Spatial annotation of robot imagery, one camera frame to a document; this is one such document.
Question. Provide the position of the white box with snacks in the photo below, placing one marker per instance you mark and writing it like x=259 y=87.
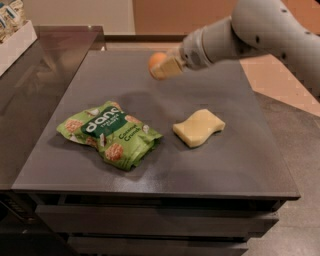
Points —
x=17 y=33

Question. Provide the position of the dark grey drawer cabinet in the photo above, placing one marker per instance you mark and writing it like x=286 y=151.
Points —
x=180 y=201

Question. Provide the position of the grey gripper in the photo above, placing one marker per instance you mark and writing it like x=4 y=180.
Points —
x=191 y=50

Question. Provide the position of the dark side counter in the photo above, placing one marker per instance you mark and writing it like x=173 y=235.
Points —
x=33 y=86

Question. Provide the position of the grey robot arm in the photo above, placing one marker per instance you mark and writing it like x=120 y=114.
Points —
x=255 y=28

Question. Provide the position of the green snack bag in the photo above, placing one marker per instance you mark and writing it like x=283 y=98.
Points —
x=121 y=139

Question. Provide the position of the yellow sponge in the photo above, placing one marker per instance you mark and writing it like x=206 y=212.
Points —
x=196 y=129

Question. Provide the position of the orange fruit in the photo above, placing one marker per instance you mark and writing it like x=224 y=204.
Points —
x=155 y=59

